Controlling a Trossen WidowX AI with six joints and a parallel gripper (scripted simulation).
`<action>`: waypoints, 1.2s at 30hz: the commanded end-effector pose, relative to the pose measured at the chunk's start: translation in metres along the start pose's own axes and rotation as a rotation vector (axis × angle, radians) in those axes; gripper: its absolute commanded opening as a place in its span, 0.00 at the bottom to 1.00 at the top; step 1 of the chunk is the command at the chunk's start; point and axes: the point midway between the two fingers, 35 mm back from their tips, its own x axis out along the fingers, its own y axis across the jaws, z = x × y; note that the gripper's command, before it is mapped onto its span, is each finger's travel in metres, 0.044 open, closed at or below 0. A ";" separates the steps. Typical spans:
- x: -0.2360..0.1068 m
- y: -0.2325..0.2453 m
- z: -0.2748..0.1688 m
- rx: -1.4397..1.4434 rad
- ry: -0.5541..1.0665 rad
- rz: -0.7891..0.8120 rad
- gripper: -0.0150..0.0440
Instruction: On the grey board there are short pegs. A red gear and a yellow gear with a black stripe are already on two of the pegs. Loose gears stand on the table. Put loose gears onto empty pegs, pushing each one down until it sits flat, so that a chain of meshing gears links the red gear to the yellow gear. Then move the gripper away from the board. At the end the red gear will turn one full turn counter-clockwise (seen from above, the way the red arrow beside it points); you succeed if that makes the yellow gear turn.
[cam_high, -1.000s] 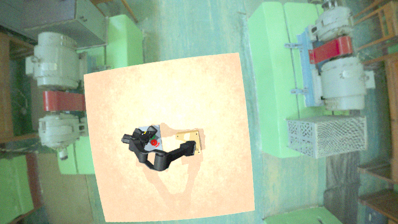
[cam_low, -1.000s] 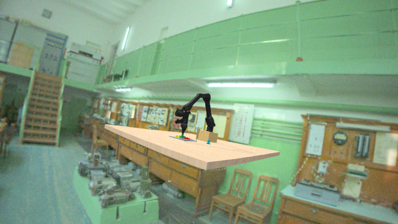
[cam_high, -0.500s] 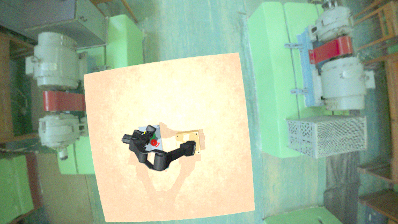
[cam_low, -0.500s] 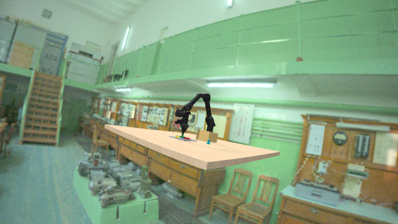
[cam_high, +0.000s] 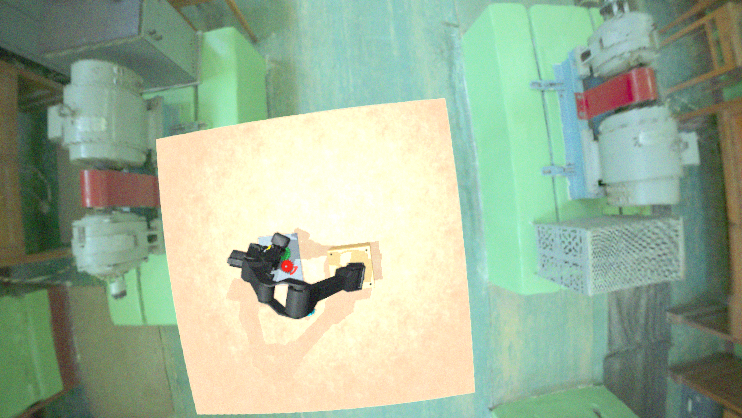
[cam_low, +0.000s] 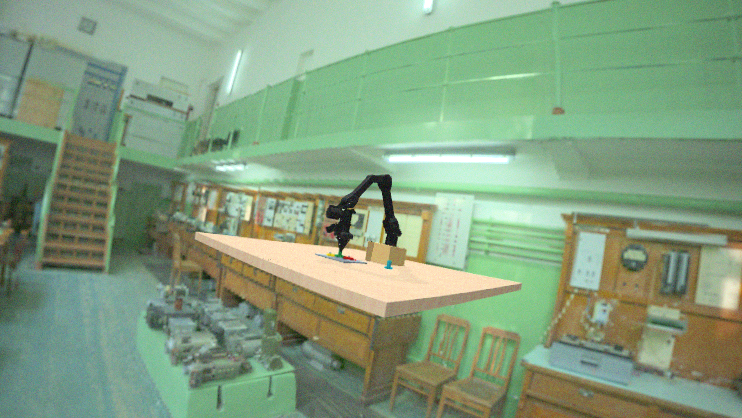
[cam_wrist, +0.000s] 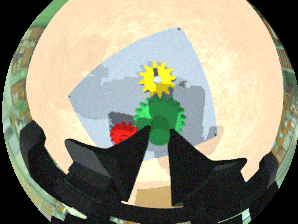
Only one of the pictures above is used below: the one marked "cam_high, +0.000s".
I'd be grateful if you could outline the red gear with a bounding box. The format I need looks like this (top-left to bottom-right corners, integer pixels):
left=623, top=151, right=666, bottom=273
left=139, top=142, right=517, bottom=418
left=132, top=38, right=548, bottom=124
left=280, top=259, right=294, bottom=272

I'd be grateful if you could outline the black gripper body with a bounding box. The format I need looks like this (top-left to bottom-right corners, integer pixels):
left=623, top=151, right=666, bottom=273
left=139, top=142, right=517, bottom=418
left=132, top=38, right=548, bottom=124
left=261, top=232, right=290, bottom=281

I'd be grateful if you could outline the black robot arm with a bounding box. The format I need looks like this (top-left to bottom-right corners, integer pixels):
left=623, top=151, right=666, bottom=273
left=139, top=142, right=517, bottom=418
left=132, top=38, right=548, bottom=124
left=227, top=243, right=366, bottom=320

